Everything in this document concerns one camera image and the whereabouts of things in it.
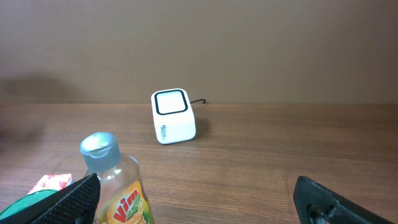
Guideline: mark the white barcode scanner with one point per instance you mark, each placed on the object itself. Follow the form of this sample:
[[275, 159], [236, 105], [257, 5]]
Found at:
[[173, 116]]

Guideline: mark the red white tissue pack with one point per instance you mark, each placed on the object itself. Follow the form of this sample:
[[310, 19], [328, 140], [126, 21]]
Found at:
[[52, 182]]

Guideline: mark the yellow dish soap bottle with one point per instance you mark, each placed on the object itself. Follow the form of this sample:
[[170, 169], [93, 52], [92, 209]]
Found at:
[[122, 197]]

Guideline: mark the green lid white jar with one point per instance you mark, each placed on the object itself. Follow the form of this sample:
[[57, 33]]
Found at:
[[26, 201]]

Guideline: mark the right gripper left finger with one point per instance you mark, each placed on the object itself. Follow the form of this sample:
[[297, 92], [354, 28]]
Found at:
[[76, 203]]

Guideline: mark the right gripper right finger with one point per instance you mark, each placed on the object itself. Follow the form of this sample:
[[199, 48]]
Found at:
[[315, 203]]

